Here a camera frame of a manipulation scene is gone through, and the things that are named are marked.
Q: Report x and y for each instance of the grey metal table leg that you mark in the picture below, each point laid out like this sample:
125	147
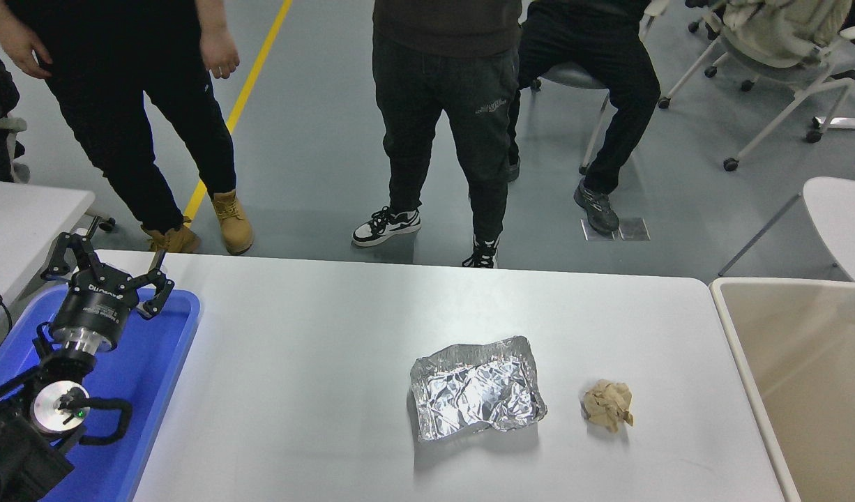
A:
759	236

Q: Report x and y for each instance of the white chair base leg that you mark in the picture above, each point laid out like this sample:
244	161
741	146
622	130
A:
846	124

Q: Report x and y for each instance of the person's right hand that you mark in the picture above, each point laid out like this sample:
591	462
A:
26	49

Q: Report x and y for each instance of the white round table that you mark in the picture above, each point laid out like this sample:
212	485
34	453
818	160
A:
846	223

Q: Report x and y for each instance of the silver foil tray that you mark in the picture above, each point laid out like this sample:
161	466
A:
476	390

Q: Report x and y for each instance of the grey office chair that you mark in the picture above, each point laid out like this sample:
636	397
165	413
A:
9	125

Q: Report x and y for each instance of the tan paper ball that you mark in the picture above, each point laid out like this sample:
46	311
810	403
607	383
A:
609	406

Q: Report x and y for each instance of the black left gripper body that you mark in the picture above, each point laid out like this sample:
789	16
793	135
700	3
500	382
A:
93	307

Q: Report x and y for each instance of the beige coat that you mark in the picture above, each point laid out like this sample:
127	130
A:
783	28

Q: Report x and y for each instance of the large pale plastic bin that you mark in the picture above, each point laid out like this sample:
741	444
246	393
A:
804	362

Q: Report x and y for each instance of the person's left forearm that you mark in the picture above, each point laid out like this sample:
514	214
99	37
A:
210	14

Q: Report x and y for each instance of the blue plastic tray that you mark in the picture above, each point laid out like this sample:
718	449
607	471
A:
155	362

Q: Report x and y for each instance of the silver floor outlet plate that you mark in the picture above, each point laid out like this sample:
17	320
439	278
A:
588	236
635	229

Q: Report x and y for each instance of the white rectangular side table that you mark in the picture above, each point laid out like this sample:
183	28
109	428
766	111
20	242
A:
23	223

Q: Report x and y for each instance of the person's left hand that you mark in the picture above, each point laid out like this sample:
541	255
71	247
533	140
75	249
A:
222	56

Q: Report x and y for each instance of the white wheeled office chair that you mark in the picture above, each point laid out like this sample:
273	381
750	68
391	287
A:
755	70

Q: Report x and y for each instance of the grey wheeled stool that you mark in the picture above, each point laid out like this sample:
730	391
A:
574	78

